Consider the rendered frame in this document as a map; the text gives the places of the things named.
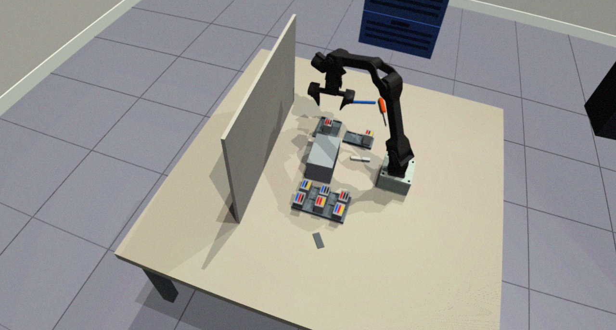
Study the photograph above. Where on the orange-handled screwdriver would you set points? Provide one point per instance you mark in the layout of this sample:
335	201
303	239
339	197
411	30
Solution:
382	107

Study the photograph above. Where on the beige board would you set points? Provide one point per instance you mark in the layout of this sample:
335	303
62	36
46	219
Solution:
251	134

